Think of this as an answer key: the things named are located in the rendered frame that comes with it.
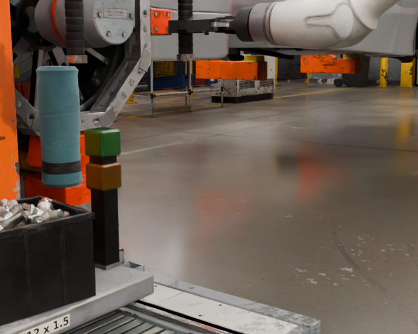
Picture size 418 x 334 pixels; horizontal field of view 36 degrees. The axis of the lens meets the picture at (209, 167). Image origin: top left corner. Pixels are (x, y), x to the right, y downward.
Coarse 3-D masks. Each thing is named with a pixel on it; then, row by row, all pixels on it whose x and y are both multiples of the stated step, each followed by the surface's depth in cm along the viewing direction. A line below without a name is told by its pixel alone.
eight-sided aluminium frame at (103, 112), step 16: (144, 0) 169; (144, 16) 170; (144, 32) 170; (128, 48) 172; (144, 48) 170; (128, 64) 172; (144, 64) 171; (112, 80) 170; (128, 80) 167; (16, 96) 141; (112, 96) 165; (128, 96) 168; (16, 112) 141; (32, 112) 144; (80, 112) 162; (96, 112) 162; (112, 112) 164; (32, 128) 145; (80, 128) 156
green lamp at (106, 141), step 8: (96, 128) 95; (104, 128) 95; (112, 128) 95; (88, 136) 93; (96, 136) 92; (104, 136) 92; (112, 136) 93; (88, 144) 93; (96, 144) 92; (104, 144) 92; (112, 144) 93; (120, 144) 95; (88, 152) 94; (96, 152) 93; (104, 152) 92; (112, 152) 93; (120, 152) 95
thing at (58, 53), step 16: (16, 0) 150; (32, 0) 158; (16, 16) 151; (16, 32) 153; (32, 32) 159; (16, 48) 152; (32, 48) 156; (48, 48) 159; (64, 48) 187; (96, 48) 179; (112, 48) 175; (32, 64) 158; (64, 64) 164; (80, 64) 181; (96, 64) 177; (112, 64) 174; (32, 80) 158; (80, 80) 178; (96, 80) 174; (32, 96) 158; (80, 96) 169; (96, 96) 170
